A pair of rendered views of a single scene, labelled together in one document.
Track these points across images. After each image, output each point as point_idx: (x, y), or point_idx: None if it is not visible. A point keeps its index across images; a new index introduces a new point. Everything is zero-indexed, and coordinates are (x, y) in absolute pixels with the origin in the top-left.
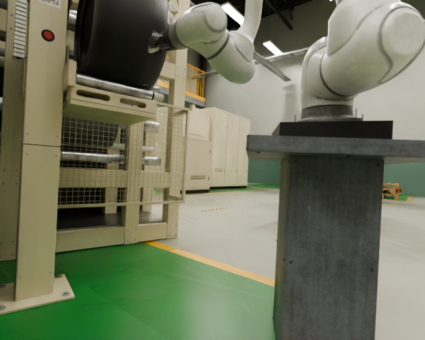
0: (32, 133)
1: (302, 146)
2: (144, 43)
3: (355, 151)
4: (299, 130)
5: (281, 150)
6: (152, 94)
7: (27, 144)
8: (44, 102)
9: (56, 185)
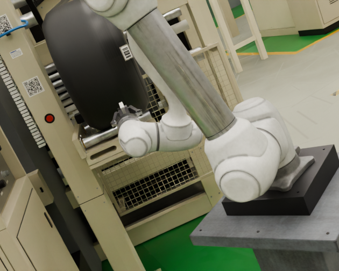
0: (80, 195)
1: (224, 243)
2: (116, 94)
3: (258, 247)
4: (237, 207)
5: (213, 245)
6: (150, 114)
7: (82, 204)
8: (75, 169)
9: (115, 222)
